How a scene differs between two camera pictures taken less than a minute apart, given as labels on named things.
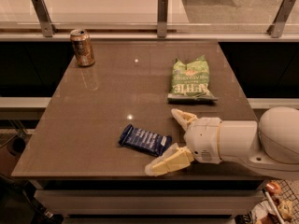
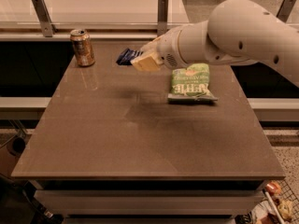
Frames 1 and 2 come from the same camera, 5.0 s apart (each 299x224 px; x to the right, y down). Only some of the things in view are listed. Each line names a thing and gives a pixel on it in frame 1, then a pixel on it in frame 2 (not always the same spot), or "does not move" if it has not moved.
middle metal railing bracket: [162, 16] does not move
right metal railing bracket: [277, 26] does not move
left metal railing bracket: [43, 16] does not move
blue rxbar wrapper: [145, 141] → [126, 57]
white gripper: [203, 138] → [167, 49]
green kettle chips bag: [191, 83] does not move
